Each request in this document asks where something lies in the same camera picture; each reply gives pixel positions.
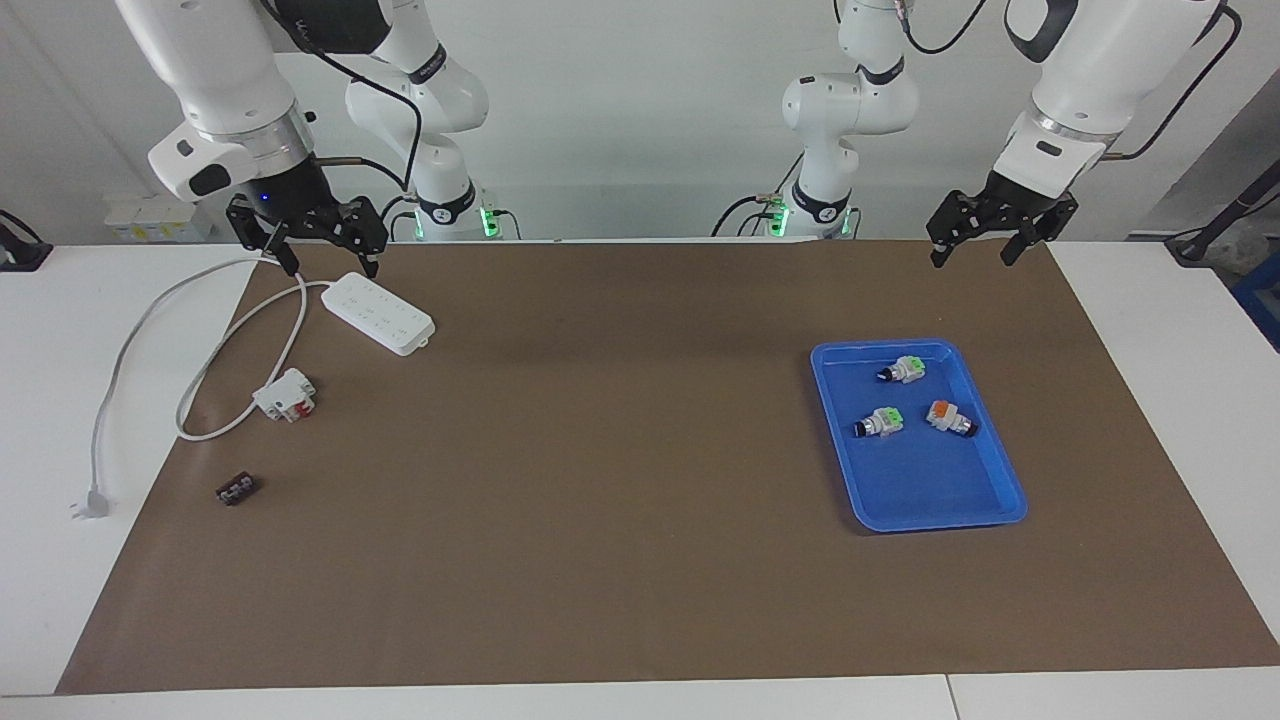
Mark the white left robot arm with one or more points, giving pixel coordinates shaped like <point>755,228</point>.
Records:
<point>1100,70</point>

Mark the black terminal block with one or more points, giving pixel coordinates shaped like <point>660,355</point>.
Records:
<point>236,490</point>

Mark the black clamp mount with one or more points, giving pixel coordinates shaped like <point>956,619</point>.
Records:
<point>25,255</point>

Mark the white power strip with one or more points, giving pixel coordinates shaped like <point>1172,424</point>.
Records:
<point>380,315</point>

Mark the white cardboard box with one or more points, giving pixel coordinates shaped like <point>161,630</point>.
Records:
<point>160,220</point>

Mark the white red circuit breaker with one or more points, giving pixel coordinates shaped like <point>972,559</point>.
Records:
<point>285,395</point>

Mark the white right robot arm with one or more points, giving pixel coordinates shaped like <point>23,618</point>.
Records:
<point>220,70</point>

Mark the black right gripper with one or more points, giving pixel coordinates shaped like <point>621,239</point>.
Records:
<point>290,200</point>

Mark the orange white rotary switch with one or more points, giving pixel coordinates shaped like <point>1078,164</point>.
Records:
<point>948,416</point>

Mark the brown table mat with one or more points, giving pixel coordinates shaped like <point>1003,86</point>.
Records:
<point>620,500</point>

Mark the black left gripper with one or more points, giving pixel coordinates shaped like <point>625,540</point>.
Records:
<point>1012,205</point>

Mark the black stand pole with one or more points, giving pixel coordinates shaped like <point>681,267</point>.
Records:
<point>1225,215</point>

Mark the blue crate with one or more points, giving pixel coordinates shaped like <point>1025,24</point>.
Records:
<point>1262,300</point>

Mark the blue plastic tray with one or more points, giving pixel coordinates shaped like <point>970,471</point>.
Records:
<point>930,490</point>

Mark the green white rotary switch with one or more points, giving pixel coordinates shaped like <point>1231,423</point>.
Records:
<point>882,422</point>
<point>903,368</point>

